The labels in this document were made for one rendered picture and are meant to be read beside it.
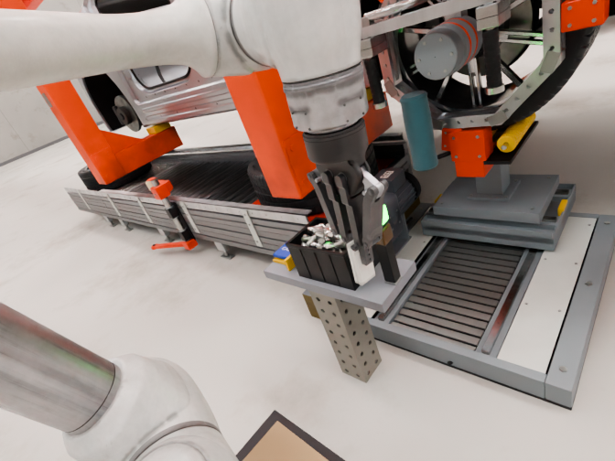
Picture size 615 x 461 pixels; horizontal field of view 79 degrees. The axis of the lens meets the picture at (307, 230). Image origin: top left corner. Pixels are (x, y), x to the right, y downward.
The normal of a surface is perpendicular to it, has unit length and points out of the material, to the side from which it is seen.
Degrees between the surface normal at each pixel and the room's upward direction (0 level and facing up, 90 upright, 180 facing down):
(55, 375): 84
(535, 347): 0
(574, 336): 0
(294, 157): 90
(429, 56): 90
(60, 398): 90
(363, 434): 0
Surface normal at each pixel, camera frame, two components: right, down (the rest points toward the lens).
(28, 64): 0.91, 0.41
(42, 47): 0.95, 0.04
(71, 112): 0.73, 0.11
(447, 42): -0.62, 0.55
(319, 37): 0.15, 0.55
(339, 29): 0.53, 0.41
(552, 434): -0.31, -0.83
